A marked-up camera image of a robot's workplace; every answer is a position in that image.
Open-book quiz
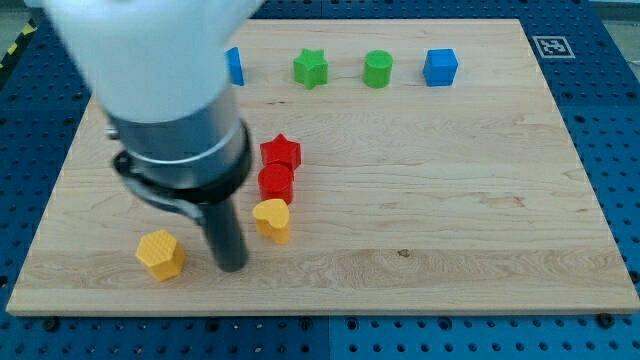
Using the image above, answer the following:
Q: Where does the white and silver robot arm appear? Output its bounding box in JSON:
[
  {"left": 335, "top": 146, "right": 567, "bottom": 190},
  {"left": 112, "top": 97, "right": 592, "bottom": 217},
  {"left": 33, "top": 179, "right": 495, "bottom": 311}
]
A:
[{"left": 38, "top": 0, "right": 259, "bottom": 272}]

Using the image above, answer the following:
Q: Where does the yellow hexagon block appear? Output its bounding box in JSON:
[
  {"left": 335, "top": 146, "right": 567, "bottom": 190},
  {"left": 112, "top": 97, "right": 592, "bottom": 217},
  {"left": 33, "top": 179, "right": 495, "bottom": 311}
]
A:
[{"left": 135, "top": 230, "right": 186, "bottom": 282}]

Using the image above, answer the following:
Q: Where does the fiducial marker tag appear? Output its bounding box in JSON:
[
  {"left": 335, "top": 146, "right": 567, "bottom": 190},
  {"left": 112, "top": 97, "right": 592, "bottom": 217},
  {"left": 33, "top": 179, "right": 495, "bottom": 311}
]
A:
[{"left": 533, "top": 35, "right": 575, "bottom": 59}]

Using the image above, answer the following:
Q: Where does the green cylinder block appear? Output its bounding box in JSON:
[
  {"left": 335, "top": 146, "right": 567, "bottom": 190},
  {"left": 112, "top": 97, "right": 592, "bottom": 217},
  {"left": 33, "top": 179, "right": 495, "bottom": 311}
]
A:
[{"left": 363, "top": 50, "right": 393, "bottom": 89}]

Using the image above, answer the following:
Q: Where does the green star block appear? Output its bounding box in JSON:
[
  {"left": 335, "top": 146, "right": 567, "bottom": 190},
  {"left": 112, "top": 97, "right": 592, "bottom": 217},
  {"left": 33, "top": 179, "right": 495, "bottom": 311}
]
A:
[{"left": 293, "top": 48, "right": 328, "bottom": 90}]

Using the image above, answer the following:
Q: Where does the red cylinder block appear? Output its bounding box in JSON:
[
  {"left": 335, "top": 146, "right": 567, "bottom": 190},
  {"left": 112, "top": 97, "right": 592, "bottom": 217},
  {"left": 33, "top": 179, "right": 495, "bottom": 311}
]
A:
[{"left": 258, "top": 163, "right": 294, "bottom": 204}]

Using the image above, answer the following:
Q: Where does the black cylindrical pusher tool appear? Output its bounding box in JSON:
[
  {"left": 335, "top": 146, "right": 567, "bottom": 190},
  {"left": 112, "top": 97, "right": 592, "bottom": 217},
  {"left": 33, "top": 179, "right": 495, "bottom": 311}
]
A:
[{"left": 199, "top": 198, "right": 249, "bottom": 273}]

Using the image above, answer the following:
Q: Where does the wooden board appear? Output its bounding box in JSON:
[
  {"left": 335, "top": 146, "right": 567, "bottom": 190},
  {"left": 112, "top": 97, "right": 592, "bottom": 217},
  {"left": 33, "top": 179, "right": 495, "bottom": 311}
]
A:
[{"left": 7, "top": 19, "right": 639, "bottom": 317}]

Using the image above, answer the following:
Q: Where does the blue block behind arm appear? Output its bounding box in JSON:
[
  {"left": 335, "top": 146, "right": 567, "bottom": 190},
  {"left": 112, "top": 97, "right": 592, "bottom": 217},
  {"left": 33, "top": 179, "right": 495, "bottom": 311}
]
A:
[{"left": 225, "top": 47, "right": 244, "bottom": 86}]

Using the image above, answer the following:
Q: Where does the red star block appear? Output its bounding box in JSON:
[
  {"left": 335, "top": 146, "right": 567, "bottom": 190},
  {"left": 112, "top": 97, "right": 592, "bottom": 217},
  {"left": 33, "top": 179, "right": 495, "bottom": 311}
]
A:
[{"left": 260, "top": 133, "right": 302, "bottom": 171}]

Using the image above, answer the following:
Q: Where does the blue cube block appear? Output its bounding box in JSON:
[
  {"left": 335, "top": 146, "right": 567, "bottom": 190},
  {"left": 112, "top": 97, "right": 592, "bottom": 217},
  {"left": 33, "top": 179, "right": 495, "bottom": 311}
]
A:
[{"left": 423, "top": 48, "right": 458, "bottom": 87}]

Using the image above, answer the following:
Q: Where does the yellow heart block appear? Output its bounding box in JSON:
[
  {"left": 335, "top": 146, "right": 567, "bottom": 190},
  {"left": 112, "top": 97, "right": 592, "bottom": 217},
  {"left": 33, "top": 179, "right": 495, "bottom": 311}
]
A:
[{"left": 252, "top": 198, "right": 291, "bottom": 244}]

